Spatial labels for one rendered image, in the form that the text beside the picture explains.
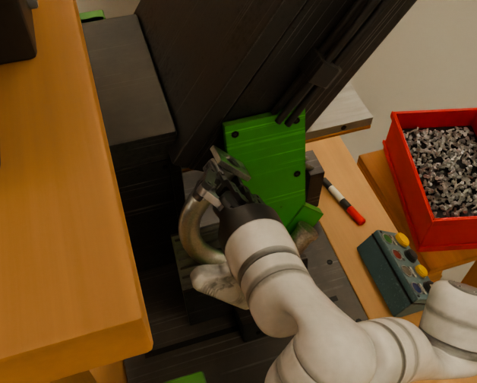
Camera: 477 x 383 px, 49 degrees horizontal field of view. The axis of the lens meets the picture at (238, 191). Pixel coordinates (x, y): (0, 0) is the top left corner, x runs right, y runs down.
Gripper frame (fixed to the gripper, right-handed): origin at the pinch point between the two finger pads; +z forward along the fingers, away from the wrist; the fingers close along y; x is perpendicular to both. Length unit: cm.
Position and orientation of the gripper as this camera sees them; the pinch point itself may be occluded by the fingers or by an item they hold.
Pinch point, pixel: (223, 177)
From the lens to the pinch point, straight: 69.4
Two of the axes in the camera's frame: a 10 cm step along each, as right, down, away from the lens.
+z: -2.9, -5.6, 7.8
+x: -6.3, 7.2, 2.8
